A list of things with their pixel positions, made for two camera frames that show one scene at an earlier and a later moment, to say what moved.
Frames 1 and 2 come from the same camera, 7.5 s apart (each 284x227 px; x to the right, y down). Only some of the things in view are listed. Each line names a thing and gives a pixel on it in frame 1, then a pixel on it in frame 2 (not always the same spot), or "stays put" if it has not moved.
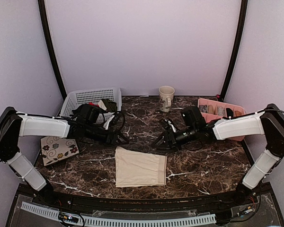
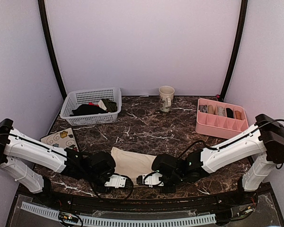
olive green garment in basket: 111,106 stays put
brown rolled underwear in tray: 237,113 stays put
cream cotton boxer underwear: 134,169 stays put
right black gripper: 170,141 to 171,190
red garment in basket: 92,104 stays put
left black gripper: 114,139 to 99,189
